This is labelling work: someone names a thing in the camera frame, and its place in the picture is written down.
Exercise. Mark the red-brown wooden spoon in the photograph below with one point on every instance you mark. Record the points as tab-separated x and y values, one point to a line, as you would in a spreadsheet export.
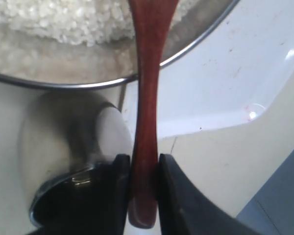
152	20

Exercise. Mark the steel bowl of rice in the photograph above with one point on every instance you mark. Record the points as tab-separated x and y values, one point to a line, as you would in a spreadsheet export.
67	44

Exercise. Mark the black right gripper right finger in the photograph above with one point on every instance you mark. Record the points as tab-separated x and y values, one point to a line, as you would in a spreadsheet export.
184	210

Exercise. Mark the white rectangular tray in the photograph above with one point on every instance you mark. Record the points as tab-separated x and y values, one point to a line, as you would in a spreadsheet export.
233	75

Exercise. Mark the shiny steel cup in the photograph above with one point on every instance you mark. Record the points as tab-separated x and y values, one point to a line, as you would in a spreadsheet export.
49	135

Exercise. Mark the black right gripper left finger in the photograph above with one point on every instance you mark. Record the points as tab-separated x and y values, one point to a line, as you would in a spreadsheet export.
92	202

